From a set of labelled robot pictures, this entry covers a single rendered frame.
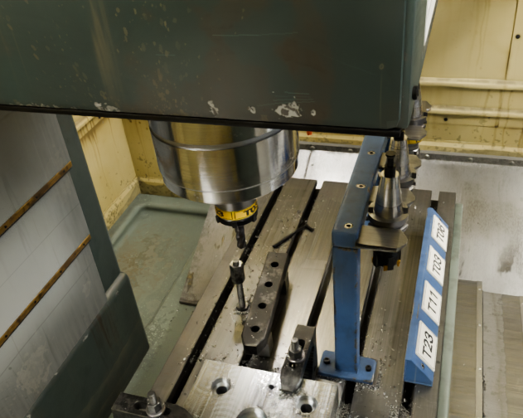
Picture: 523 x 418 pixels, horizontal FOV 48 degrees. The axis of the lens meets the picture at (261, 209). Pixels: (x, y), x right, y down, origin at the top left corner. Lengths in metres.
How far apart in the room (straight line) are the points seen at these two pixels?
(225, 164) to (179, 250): 1.36
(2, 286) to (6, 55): 0.54
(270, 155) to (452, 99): 1.15
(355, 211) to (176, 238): 1.13
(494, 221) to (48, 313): 1.14
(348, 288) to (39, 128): 0.58
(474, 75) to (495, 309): 0.60
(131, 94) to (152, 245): 1.47
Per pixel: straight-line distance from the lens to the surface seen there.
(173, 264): 1.87
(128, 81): 0.52
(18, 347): 1.12
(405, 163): 0.99
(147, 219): 2.10
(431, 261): 1.26
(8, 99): 0.60
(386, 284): 1.27
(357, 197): 0.95
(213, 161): 0.58
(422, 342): 1.11
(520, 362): 1.39
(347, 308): 0.98
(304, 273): 1.30
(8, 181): 1.02
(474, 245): 1.65
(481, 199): 1.72
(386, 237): 0.89
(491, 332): 1.45
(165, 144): 0.60
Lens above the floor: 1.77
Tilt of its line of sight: 36 degrees down
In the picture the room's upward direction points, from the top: 6 degrees counter-clockwise
